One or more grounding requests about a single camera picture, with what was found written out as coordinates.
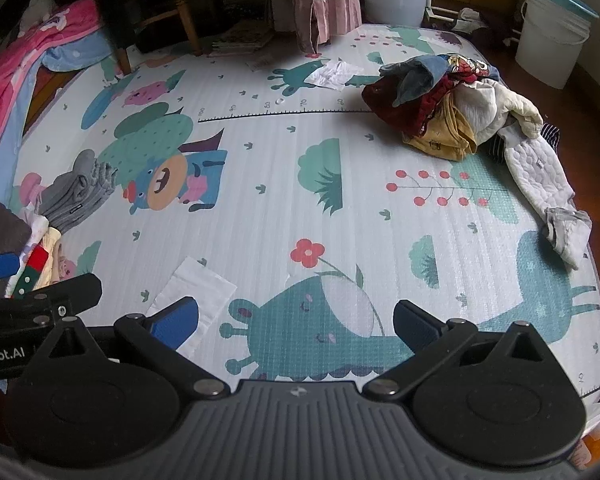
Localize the grey white cloth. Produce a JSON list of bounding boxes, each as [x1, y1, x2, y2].
[[17, 0, 58, 33]]

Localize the white tissue sheet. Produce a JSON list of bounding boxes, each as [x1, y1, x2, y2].
[[147, 257, 237, 356]]

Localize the dark red garment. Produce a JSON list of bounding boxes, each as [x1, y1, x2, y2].
[[361, 74, 456, 137]]

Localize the folded dark brown cloth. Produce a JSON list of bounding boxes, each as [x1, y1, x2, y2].
[[0, 202, 35, 301]]

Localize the pink blanket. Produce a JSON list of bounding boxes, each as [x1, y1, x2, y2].
[[0, 0, 103, 211]]

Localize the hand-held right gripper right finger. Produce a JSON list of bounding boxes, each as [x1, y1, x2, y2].
[[362, 299, 576, 403]]

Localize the white crumpled cloth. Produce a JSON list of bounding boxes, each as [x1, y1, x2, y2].
[[452, 7, 488, 35]]

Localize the cream garment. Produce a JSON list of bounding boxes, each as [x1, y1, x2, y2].
[[452, 77, 545, 147]]

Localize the grey blue garment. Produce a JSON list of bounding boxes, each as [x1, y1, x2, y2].
[[378, 54, 453, 107]]

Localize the wooden chair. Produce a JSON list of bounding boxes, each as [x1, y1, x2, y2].
[[77, 0, 203, 76]]

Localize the white bucket teal rim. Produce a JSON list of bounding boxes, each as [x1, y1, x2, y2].
[[515, 0, 600, 90]]

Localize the white garment red green trim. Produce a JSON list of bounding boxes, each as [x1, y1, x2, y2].
[[5, 215, 63, 301]]

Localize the crumpled white paper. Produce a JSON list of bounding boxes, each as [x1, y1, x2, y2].
[[305, 59, 366, 92]]

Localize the yellow garment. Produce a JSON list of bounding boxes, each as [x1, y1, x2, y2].
[[401, 95, 481, 162]]

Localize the small grey white garment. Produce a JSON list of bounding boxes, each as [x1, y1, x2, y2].
[[540, 206, 593, 270]]

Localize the colourful printed garment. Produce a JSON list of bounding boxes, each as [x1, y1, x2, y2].
[[442, 54, 501, 83]]

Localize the dark striped garment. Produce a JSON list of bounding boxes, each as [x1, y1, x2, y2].
[[485, 122, 563, 161]]

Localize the folded grey clothes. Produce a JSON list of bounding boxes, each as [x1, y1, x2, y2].
[[34, 149, 118, 233]]

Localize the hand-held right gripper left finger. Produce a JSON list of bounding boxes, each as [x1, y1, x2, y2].
[[22, 296, 231, 401]]

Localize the white quilted pants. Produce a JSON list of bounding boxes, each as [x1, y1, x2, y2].
[[497, 122, 576, 211]]

